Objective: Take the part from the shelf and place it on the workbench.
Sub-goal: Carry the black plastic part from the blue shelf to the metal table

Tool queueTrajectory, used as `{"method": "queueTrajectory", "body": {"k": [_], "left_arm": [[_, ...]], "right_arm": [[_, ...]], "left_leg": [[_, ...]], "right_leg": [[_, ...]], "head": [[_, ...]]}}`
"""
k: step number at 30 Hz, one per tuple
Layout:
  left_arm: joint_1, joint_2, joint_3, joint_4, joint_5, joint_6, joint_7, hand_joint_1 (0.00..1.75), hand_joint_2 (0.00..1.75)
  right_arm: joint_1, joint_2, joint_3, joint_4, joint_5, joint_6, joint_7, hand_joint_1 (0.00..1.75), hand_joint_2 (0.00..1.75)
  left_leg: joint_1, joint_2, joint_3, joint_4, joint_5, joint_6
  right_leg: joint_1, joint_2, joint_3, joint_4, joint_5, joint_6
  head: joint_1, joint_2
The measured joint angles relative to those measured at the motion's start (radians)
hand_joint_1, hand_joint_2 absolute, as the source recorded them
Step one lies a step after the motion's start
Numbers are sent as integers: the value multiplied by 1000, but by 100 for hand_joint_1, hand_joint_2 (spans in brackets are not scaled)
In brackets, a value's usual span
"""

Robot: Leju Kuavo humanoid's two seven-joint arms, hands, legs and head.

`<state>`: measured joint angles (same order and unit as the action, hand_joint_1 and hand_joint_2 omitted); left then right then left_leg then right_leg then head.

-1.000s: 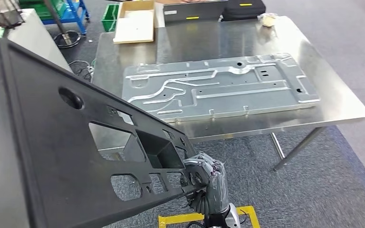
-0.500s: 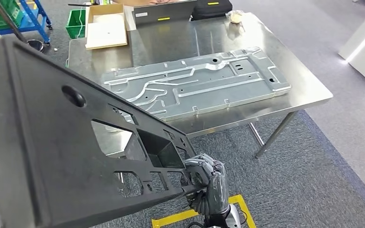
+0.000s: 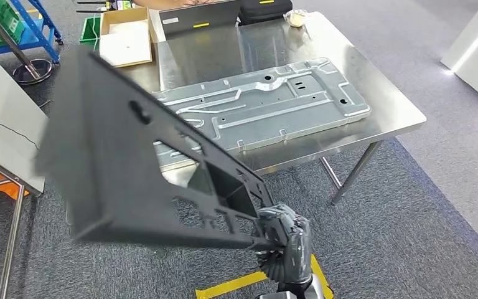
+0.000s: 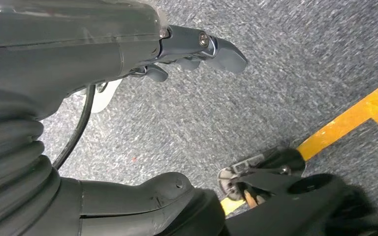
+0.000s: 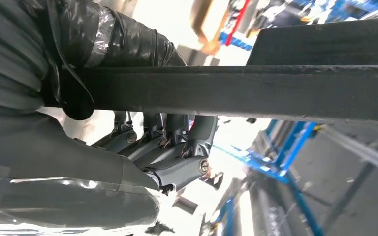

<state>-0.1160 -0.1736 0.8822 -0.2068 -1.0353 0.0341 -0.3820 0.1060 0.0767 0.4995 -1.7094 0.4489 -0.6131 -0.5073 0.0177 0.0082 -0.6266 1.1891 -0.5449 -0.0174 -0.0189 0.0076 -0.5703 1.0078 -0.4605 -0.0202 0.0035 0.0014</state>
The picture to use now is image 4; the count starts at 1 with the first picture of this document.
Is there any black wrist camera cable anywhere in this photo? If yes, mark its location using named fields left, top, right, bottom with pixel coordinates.
left=52, top=84, right=96, bottom=171

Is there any yellow floor tape square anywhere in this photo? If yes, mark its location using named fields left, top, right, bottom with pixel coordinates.
left=220, top=86, right=378, bottom=216

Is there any white rounded shell piece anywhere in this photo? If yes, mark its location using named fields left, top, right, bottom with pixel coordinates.
left=78, top=80, right=124, bottom=114

